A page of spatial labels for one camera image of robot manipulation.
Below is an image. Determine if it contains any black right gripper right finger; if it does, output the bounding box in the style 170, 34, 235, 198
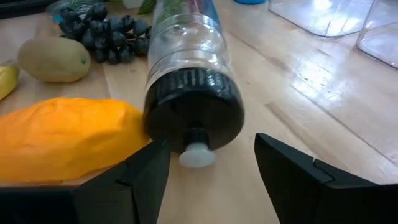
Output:
254, 133, 398, 224

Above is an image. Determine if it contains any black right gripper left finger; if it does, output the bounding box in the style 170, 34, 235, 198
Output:
0, 139, 172, 224

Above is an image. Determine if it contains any clear bottle with black cap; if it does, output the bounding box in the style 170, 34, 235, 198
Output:
142, 0, 246, 169

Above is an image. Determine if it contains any blue plastic bottle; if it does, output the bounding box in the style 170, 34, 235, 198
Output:
233, 0, 269, 6

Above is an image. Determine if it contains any brown kiwi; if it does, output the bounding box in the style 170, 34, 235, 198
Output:
17, 36, 92, 83

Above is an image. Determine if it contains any yellow banana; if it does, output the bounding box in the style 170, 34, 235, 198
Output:
0, 64, 21, 102

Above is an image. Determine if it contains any clear plastic bin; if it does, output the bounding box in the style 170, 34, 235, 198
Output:
355, 0, 398, 70
268, 0, 374, 38

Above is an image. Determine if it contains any dark purple grape bunch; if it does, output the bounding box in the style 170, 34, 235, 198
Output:
58, 2, 154, 65

